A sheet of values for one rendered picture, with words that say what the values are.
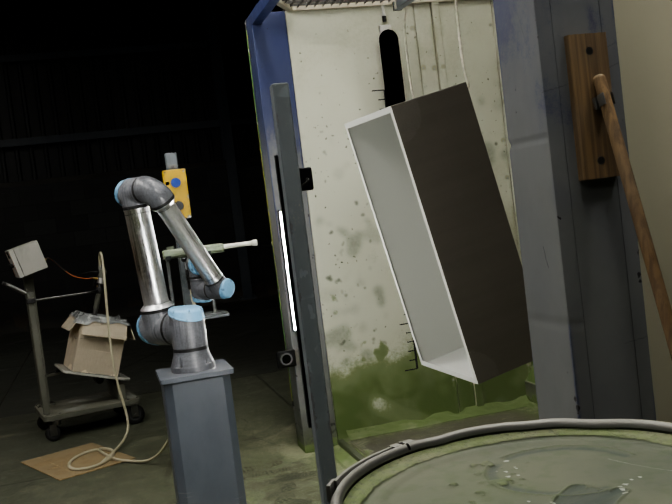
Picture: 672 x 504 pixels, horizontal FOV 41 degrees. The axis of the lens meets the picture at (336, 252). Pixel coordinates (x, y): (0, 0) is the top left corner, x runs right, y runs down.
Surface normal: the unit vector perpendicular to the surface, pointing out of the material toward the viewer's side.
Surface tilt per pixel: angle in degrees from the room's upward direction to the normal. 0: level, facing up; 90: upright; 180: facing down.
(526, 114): 90
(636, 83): 90
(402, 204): 90
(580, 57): 90
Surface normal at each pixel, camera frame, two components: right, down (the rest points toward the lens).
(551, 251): -0.96, 0.13
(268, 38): 0.26, 0.02
